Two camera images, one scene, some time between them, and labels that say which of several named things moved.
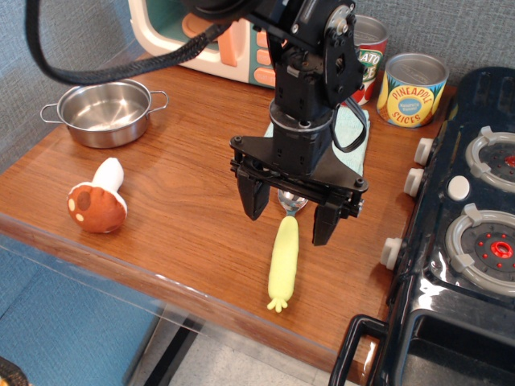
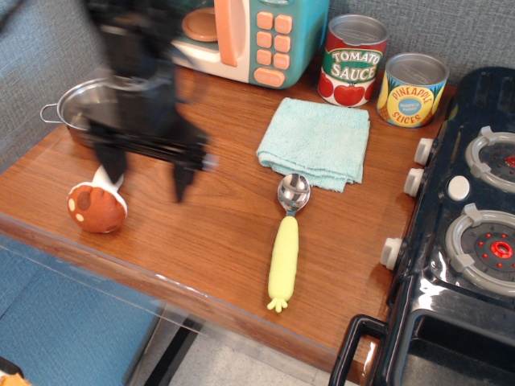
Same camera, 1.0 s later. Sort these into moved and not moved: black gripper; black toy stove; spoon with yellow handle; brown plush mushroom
Moved: black gripper
Not moved: black toy stove; brown plush mushroom; spoon with yellow handle
